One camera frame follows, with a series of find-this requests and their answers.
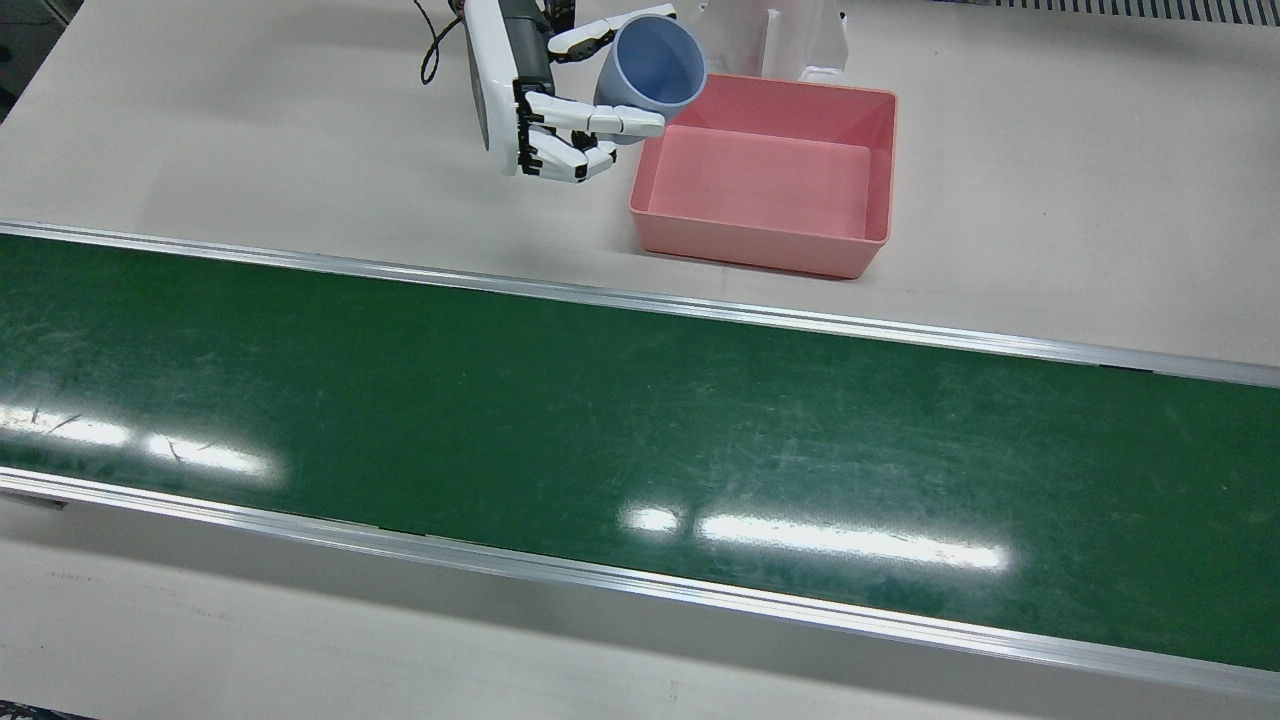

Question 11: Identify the pink plastic box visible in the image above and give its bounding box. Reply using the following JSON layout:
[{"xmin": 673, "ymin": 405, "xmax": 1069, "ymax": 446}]
[{"xmin": 629, "ymin": 73, "xmax": 898, "ymax": 280}]

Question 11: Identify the green conveyor belt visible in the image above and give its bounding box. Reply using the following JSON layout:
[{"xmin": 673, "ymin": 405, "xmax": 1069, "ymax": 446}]
[{"xmin": 0, "ymin": 235, "xmax": 1280, "ymax": 673}]

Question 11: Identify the light blue plastic cup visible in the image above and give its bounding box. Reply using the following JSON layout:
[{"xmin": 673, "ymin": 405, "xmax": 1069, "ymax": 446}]
[{"xmin": 594, "ymin": 14, "xmax": 709, "ymax": 146}]

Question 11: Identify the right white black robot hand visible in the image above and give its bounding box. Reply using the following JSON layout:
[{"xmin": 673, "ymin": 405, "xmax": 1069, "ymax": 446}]
[{"xmin": 463, "ymin": 0, "xmax": 677, "ymax": 185}]

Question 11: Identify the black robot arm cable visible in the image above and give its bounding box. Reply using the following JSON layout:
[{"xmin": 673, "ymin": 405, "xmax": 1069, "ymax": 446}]
[{"xmin": 413, "ymin": 0, "xmax": 467, "ymax": 86}]

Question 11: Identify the metal vent grille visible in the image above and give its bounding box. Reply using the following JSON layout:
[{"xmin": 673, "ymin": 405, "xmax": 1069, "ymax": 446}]
[{"xmin": 935, "ymin": 0, "xmax": 1280, "ymax": 28}]

